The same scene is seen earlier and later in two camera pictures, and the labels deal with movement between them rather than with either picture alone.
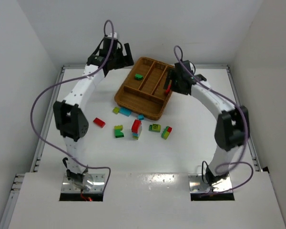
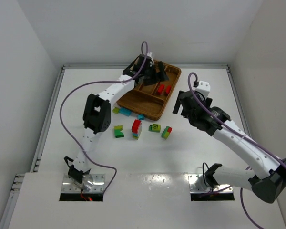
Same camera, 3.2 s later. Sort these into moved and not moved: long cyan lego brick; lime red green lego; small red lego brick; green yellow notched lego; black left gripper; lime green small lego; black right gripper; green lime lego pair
Moved: black left gripper; black right gripper
Not moved: lime red green lego; green yellow notched lego; lime green small lego; small red lego brick; long cyan lego brick; green lime lego pair
